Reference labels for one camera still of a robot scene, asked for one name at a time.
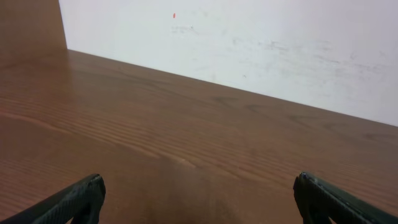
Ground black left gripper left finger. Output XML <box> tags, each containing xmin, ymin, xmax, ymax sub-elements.
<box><xmin>1</xmin><ymin>174</ymin><xmax>106</xmax><ymax>224</ymax></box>

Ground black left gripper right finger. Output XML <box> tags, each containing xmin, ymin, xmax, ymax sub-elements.
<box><xmin>293</xmin><ymin>172</ymin><xmax>397</xmax><ymax>224</ymax></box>

